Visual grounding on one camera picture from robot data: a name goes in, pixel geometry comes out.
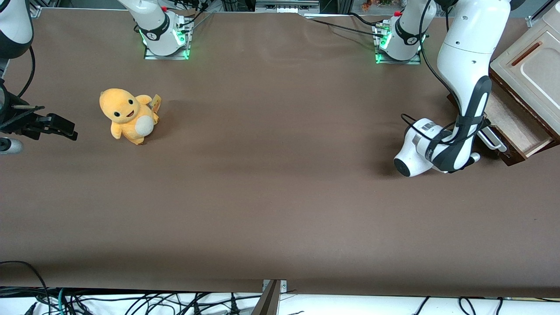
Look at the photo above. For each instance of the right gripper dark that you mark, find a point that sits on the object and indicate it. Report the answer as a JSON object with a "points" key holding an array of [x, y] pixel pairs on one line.
{"points": [[17, 123]]}

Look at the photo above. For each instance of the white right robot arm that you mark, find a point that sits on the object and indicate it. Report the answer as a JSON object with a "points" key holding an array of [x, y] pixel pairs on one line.
{"points": [[153, 22]]}

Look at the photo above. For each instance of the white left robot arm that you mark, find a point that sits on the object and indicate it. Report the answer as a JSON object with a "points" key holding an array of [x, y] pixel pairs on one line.
{"points": [[463, 52]]}

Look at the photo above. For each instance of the beige and brown drawer cabinet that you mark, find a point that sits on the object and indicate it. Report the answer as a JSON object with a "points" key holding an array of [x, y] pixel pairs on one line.
{"points": [[533, 65]]}

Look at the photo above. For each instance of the orange plush toy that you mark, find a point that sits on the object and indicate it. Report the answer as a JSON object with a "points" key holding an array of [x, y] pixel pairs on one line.
{"points": [[127, 109]]}

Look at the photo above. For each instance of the silver corner clamp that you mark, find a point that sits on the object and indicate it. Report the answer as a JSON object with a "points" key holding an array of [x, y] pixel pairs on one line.
{"points": [[531, 21], [36, 12]]}

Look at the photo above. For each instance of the brown table cover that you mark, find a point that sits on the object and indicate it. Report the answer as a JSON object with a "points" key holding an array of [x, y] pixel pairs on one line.
{"points": [[280, 175]]}

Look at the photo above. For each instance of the grey electronics box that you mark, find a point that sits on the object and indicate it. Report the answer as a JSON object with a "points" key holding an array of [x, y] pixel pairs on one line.
{"points": [[286, 6]]}

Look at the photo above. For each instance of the brown slanted bar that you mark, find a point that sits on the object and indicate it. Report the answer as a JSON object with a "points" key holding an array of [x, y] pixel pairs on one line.
{"points": [[267, 302]]}

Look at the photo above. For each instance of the orange background object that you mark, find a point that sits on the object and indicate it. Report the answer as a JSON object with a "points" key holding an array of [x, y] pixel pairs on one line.
{"points": [[366, 5]]}

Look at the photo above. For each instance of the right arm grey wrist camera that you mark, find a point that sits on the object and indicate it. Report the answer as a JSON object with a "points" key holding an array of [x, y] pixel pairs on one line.
{"points": [[8, 145]]}

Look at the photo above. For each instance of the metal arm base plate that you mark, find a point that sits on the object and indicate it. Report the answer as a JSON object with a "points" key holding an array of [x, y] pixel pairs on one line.
{"points": [[398, 61], [166, 56]]}

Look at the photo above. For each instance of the silver metal bracket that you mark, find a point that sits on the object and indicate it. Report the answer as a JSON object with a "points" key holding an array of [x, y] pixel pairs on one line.
{"points": [[283, 285]]}

